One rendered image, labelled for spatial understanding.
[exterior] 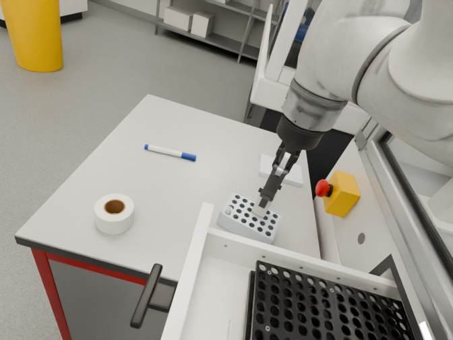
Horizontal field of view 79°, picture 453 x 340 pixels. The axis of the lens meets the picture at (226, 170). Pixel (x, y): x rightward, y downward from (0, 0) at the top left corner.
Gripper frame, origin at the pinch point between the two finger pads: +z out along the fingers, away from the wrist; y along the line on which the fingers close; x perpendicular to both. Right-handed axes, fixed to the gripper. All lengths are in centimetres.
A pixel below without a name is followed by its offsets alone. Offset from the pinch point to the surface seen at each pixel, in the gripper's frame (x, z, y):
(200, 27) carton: -175, 59, -320
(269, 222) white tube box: 3.1, 4.1, 0.9
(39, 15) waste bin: -208, 38, -115
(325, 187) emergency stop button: 10.2, -5.4, -6.8
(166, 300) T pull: -4.9, -7.5, 30.7
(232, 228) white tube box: -3.4, 6.4, 5.2
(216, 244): -3.7, -3.6, 18.1
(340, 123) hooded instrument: 12, 0, -58
